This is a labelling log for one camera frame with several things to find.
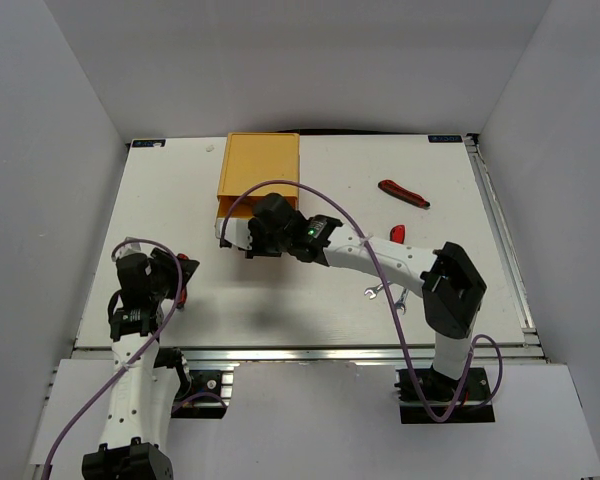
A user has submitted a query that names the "yellow top drawer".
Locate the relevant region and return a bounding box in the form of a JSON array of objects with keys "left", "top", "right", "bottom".
[{"left": 215, "top": 192, "right": 299, "bottom": 244}]

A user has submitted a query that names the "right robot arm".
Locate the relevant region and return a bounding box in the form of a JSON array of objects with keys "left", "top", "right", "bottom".
[{"left": 249, "top": 193, "right": 487, "bottom": 402}]

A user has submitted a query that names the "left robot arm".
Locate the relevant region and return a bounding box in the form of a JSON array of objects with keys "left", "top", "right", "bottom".
[{"left": 81, "top": 248, "right": 199, "bottom": 479}]

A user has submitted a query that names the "red utility knife left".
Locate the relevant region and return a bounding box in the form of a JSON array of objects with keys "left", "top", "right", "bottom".
[{"left": 176, "top": 253, "right": 188, "bottom": 310}]

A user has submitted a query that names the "red utility knife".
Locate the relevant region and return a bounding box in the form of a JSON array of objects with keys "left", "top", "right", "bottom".
[
  {"left": 389, "top": 224, "right": 406, "bottom": 244},
  {"left": 176, "top": 253, "right": 188, "bottom": 310},
  {"left": 377, "top": 179, "right": 431, "bottom": 209}
]

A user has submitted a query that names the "yellow drawer cabinet shell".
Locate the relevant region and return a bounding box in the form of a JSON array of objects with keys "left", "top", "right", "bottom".
[{"left": 217, "top": 133, "right": 300, "bottom": 199}]

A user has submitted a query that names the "silver wrench upper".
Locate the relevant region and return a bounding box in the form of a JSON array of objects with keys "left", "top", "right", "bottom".
[{"left": 364, "top": 283, "right": 384, "bottom": 300}]

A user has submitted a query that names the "silver wrench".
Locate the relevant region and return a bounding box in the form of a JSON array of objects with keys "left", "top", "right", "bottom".
[
  {"left": 364, "top": 283, "right": 384, "bottom": 300},
  {"left": 394, "top": 288, "right": 409, "bottom": 314}
]

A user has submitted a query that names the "red utility knife top right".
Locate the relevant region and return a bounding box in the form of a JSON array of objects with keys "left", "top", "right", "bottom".
[{"left": 377, "top": 179, "right": 431, "bottom": 209}]

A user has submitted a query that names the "red utility knife centre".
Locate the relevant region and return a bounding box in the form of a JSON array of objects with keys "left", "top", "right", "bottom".
[{"left": 389, "top": 224, "right": 406, "bottom": 244}]

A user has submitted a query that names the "left blue table sticker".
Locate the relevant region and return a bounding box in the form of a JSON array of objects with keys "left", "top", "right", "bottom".
[{"left": 131, "top": 139, "right": 166, "bottom": 148}]

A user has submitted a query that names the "blue table sticker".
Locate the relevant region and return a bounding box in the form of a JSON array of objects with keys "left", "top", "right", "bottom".
[
  {"left": 427, "top": 135, "right": 464, "bottom": 144},
  {"left": 131, "top": 139, "right": 166, "bottom": 148}
]

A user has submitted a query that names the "silver wrench lower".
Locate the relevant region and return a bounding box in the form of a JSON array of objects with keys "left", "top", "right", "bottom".
[{"left": 394, "top": 288, "right": 409, "bottom": 314}]

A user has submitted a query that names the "right blue table sticker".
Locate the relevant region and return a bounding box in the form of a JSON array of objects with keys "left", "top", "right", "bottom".
[{"left": 427, "top": 135, "right": 464, "bottom": 144}]

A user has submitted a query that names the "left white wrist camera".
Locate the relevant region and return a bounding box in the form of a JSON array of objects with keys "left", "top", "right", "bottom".
[{"left": 111, "top": 237, "right": 155, "bottom": 262}]

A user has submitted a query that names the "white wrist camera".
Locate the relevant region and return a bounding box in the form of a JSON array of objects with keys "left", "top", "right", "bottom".
[
  {"left": 215, "top": 218, "right": 252, "bottom": 251},
  {"left": 111, "top": 237, "right": 155, "bottom": 262}
]

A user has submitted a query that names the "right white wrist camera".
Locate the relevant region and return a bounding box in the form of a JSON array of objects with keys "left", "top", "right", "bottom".
[{"left": 215, "top": 218, "right": 252, "bottom": 251}]

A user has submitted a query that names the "aluminium front rail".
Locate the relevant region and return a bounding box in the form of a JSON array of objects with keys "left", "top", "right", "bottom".
[{"left": 71, "top": 335, "right": 547, "bottom": 363}]

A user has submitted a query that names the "aluminium rail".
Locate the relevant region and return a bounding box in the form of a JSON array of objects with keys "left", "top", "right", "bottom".
[
  {"left": 71, "top": 335, "right": 547, "bottom": 363},
  {"left": 463, "top": 133, "right": 550, "bottom": 363}
]

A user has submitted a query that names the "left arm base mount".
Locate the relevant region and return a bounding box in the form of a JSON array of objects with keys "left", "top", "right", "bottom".
[{"left": 154, "top": 348, "right": 227, "bottom": 419}]

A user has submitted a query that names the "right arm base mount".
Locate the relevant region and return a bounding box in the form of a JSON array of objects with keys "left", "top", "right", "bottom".
[{"left": 394, "top": 368, "right": 496, "bottom": 425}]

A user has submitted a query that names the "aluminium right side rail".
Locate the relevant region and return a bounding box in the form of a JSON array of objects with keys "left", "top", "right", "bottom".
[{"left": 463, "top": 133, "right": 550, "bottom": 363}]

